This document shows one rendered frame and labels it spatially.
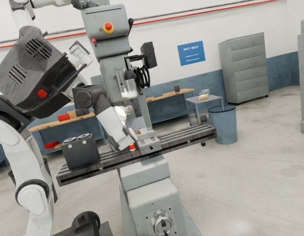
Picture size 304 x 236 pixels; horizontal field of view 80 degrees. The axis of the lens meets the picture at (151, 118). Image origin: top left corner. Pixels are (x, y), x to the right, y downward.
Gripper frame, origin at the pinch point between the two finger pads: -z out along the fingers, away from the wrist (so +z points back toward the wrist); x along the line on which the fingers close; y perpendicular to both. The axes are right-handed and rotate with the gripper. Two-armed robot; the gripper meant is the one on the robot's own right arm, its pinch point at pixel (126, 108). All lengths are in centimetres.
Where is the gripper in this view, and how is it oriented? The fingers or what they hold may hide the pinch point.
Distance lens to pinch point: 140.7
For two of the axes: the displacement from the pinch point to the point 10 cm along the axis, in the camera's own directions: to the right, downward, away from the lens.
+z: -2.0, 2.4, -9.5
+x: -9.6, 1.7, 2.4
